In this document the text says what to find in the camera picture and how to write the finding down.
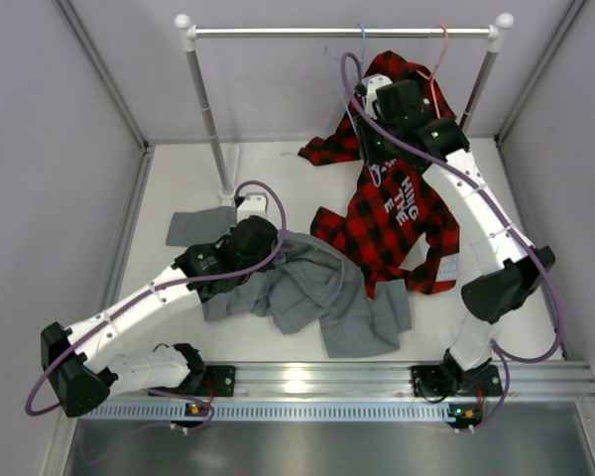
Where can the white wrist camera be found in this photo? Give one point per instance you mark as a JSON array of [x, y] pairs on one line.
[[366, 90], [252, 204]]

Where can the aluminium mounting rail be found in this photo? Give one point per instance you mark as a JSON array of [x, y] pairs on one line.
[[548, 381]]

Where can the slotted grey cable duct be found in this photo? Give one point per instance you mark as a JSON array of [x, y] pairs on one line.
[[155, 409]]

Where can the blue wire hanger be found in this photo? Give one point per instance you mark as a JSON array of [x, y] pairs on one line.
[[333, 61]]

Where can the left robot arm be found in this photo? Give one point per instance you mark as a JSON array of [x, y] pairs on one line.
[[87, 363]]

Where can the pink wire hanger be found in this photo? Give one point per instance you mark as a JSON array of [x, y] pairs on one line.
[[431, 78]]

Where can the white and silver clothes rack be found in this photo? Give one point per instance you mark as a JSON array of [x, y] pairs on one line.
[[205, 106]]

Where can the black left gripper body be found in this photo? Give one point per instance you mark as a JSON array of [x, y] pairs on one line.
[[267, 254]]

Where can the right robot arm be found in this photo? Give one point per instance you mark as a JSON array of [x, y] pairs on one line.
[[507, 279]]

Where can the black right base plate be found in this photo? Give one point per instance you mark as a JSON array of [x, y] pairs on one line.
[[431, 382]]

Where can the red black plaid shirt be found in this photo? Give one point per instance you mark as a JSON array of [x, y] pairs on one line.
[[396, 227]]

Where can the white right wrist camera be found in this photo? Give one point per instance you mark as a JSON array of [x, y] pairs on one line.
[[366, 90]]

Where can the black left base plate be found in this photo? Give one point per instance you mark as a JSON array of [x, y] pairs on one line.
[[218, 381]]

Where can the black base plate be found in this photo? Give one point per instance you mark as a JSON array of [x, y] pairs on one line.
[[218, 381], [431, 382]]

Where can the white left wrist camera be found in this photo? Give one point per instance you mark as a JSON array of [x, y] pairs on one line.
[[252, 204]]

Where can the grey shirt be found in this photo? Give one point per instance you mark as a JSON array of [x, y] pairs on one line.
[[307, 281]]

